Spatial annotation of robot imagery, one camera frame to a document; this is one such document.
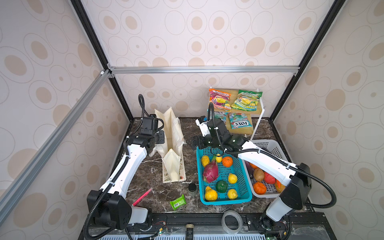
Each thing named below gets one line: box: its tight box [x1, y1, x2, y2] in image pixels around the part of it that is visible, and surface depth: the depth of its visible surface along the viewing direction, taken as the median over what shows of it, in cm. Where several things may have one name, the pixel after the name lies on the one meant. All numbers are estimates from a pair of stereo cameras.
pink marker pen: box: [131, 187, 153, 207], surface depth 83 cm
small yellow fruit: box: [216, 153, 223, 163], surface depth 94 cm
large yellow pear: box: [205, 186, 218, 201], surface depth 79 cm
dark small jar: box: [188, 183, 197, 192], surface depth 78 cm
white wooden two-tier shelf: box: [208, 88, 265, 141], surface depth 81 cm
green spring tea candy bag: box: [231, 90, 263, 112], surface depth 81 cm
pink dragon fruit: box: [203, 155, 219, 183], surface depth 85 cm
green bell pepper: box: [215, 180, 228, 193], surface depth 82 cm
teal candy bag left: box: [214, 111, 229, 123], surface depth 99 cm
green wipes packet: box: [169, 194, 187, 211], surface depth 81 cm
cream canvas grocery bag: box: [149, 107, 187, 183], surface depth 85 cm
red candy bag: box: [209, 88, 232, 112], surface depth 80 cm
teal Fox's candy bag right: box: [228, 112, 253, 130], surface depth 96 cm
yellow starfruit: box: [201, 155, 210, 167], surface depth 93 cm
